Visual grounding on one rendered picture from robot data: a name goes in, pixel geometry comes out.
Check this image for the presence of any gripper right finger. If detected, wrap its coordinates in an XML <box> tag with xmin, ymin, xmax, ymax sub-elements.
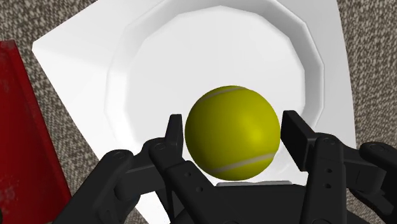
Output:
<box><xmin>280</xmin><ymin>110</ymin><xmax>397</xmax><ymax>224</ymax></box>

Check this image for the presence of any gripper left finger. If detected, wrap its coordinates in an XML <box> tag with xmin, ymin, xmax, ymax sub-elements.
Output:
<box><xmin>52</xmin><ymin>114</ymin><xmax>216</xmax><ymax>224</ymax></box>

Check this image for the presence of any yellow tennis ball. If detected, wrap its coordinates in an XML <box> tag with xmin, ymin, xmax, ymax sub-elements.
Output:
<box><xmin>185</xmin><ymin>85</ymin><xmax>281</xmax><ymax>181</ymax></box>

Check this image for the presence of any white round plate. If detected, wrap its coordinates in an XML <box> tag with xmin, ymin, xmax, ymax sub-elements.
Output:
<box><xmin>104</xmin><ymin>0</ymin><xmax>326</xmax><ymax>186</ymax></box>

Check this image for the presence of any white square table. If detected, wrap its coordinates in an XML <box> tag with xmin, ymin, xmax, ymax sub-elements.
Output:
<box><xmin>32</xmin><ymin>0</ymin><xmax>357</xmax><ymax>224</ymax></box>

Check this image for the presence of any red robot stand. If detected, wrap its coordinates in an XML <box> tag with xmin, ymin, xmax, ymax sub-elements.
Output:
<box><xmin>0</xmin><ymin>39</ymin><xmax>73</xmax><ymax>224</ymax></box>

